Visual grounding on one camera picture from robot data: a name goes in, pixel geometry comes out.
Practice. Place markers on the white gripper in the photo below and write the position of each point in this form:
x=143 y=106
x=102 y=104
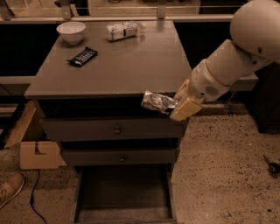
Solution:
x=203 y=80

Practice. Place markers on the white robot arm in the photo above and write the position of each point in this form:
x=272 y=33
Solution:
x=254 y=44

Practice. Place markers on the grey middle drawer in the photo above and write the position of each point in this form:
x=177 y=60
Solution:
x=142 y=156

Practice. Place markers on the grey top drawer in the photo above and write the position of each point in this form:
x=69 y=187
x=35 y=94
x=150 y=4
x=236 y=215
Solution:
x=72 y=130

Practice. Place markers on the grey drawer cabinet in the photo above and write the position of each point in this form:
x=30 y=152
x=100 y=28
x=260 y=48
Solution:
x=112 y=84

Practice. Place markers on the grey open bottom drawer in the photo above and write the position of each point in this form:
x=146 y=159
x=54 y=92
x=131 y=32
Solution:
x=124 y=194

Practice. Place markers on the grey metal railing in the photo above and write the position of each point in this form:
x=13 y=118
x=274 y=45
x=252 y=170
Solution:
x=27 y=26

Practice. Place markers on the clear plastic water bottle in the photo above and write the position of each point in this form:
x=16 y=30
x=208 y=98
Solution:
x=124 y=30

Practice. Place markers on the black tool on floor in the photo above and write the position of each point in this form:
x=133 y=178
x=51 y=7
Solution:
x=274 y=168

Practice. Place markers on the dark blue snack bar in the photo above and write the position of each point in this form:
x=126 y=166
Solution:
x=83 y=57

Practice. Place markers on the white ceramic bowl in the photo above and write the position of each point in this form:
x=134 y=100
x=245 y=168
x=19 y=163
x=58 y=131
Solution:
x=71 y=32

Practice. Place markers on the wooden box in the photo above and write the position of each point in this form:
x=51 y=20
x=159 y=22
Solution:
x=35 y=150

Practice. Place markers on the tan sneaker shoe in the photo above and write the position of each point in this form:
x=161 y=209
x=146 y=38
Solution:
x=11 y=188

